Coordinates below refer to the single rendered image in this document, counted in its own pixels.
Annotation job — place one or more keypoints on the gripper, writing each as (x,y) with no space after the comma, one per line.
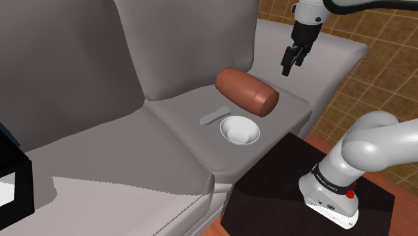
(305,32)

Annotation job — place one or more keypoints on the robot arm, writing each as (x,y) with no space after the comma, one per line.
(369,147)

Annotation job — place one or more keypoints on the brown cylindrical bolster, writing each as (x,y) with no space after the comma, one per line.
(246,91)

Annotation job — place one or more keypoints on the white bowl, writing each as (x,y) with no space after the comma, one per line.
(240,130)

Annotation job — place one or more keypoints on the grey flat remote control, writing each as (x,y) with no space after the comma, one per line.
(215,115)

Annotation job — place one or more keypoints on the grey sofa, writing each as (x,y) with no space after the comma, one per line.
(130,98)

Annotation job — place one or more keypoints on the black box with white panel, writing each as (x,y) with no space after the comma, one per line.
(14,176)

